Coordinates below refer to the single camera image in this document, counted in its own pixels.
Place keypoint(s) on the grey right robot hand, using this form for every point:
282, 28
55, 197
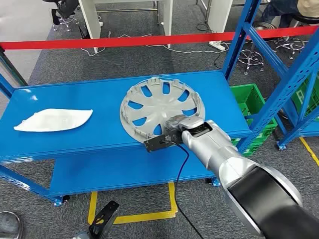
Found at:
174, 123

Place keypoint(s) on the silver plastic wheel cover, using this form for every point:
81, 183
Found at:
154, 105

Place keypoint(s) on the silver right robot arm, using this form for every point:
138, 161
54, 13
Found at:
219, 148

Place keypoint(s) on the blue metal shelf rack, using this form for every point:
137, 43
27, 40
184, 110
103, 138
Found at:
100, 105
311, 130

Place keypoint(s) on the white power strip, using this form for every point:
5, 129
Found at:
216, 45

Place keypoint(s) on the green plastic crate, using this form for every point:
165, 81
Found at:
256, 148
298, 95
249, 95

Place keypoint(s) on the red barrier tape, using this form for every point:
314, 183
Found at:
125, 41

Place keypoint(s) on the black stool chrome base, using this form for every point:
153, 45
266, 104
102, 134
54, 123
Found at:
290, 44
250, 61

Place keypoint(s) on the white desk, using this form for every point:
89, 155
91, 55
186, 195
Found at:
88, 16
219, 16

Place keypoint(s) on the white plastic trim panel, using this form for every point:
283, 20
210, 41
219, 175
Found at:
54, 120

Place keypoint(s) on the person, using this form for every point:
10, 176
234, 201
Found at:
281, 10

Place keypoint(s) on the black office chair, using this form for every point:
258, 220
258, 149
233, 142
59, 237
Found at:
67, 8

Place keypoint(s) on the round chrome stand base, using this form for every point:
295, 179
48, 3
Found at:
10, 226

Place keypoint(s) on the dark barrier post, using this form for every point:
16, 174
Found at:
12, 67

